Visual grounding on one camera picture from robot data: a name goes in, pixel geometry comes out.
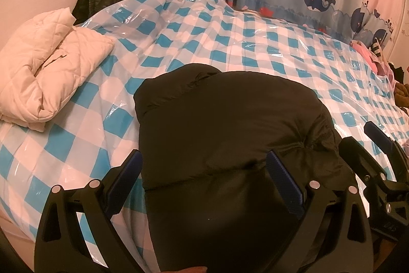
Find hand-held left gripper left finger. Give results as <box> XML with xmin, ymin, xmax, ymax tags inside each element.
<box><xmin>33</xmin><ymin>149</ymin><xmax>144</xmax><ymax>273</ymax></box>

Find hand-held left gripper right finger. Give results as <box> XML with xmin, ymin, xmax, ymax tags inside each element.
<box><xmin>265</xmin><ymin>150</ymin><xmax>374</xmax><ymax>273</ymax></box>

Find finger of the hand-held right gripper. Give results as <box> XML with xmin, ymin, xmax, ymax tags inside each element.
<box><xmin>363</xmin><ymin>121</ymin><xmax>409</xmax><ymax>171</ymax></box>
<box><xmin>339</xmin><ymin>137</ymin><xmax>390</xmax><ymax>195</ymax></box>

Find black puffer jacket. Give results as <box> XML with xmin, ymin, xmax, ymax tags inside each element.
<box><xmin>133</xmin><ymin>63</ymin><xmax>378</xmax><ymax>273</ymax></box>

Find dark brown clothes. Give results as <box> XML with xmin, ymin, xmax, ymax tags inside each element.
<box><xmin>390</xmin><ymin>62</ymin><xmax>409</xmax><ymax>108</ymax></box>

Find pink clothes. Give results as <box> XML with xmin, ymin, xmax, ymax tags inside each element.
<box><xmin>350</xmin><ymin>39</ymin><xmax>394</xmax><ymax>79</ymax></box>

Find black white striped cloth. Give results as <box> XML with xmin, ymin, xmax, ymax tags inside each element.
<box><xmin>371</xmin><ymin>36</ymin><xmax>384</xmax><ymax>58</ymax></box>

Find white quilted jacket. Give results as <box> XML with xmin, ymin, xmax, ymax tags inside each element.
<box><xmin>0</xmin><ymin>7</ymin><xmax>116</xmax><ymax>133</ymax></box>

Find blue white checkered bed cover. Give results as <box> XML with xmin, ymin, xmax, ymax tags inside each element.
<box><xmin>0</xmin><ymin>0</ymin><xmax>409</xmax><ymax>261</ymax></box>

